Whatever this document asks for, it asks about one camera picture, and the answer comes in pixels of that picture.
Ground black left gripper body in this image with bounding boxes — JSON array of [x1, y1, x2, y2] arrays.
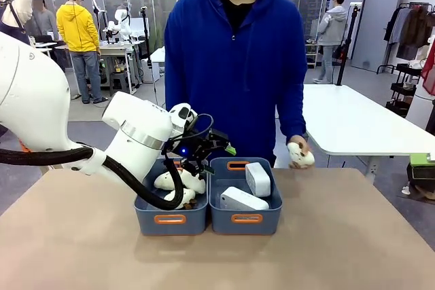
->
[[164, 132, 212, 169]]

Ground person in yellow hoodie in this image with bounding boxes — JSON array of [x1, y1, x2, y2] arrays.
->
[[56, 0, 109, 105]]

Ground person's left hand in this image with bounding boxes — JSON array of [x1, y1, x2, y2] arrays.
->
[[287, 134, 312, 154]]

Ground white cylindrical base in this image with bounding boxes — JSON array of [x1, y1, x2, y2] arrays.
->
[[405, 81, 435, 132]]

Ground white table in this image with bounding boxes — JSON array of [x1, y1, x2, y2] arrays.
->
[[301, 84, 435, 182]]

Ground person in grey shirt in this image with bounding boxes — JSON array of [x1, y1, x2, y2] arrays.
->
[[33, 0, 61, 43]]

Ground person in grey hoodie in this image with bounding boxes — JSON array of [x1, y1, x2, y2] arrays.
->
[[312, 0, 349, 84]]

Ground black utility cart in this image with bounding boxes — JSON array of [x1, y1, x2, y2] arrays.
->
[[385, 62, 425, 118]]

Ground white digital clock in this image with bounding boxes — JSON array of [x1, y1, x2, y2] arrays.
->
[[220, 186, 270, 212], [245, 162, 272, 198]]

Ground person's right forearm blue sleeve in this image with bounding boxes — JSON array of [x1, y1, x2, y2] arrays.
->
[[164, 65, 186, 113]]

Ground red garment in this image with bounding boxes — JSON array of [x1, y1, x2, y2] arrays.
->
[[420, 37, 435, 98]]

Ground background work desk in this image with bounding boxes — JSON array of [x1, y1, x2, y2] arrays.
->
[[97, 42, 139, 96]]

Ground grey coat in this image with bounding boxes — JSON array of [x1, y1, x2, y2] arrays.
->
[[383, 7, 411, 45]]

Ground black camera stand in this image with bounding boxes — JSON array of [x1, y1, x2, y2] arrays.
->
[[140, 6, 153, 69]]

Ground person in blue hoodie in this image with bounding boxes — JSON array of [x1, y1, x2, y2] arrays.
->
[[164, 0, 309, 168]]

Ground grey partition panel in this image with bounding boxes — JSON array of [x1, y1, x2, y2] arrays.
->
[[351, 0, 404, 73]]

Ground blue plastic basket orange handles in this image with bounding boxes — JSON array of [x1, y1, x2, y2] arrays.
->
[[133, 157, 209, 236], [207, 156, 283, 236]]

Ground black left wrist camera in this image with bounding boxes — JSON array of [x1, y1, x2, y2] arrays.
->
[[207, 128, 229, 140]]

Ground black tripod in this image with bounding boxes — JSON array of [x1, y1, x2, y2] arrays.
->
[[335, 3, 362, 87]]

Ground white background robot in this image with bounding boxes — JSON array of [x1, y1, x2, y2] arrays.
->
[[104, 4, 134, 46]]

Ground black clothes rack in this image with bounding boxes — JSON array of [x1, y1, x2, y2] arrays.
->
[[376, 1, 435, 75]]

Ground grey stool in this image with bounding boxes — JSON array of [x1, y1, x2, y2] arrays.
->
[[108, 71, 133, 96]]

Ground person's left forearm blue sleeve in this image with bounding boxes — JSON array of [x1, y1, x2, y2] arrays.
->
[[275, 79, 308, 140]]

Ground dark grey floor bin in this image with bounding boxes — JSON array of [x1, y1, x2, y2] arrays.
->
[[406, 153, 435, 199]]

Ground black corrugated cable conduit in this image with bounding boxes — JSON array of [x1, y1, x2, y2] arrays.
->
[[0, 145, 187, 211]]

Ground white plush toy keychain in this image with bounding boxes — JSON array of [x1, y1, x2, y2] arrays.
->
[[288, 142, 316, 170], [178, 168, 207, 196], [163, 189, 198, 211], [154, 171, 178, 191]]

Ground brown coat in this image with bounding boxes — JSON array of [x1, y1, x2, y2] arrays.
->
[[396, 6, 435, 60]]

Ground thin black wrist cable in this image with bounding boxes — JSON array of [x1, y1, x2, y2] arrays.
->
[[166, 113, 215, 155]]

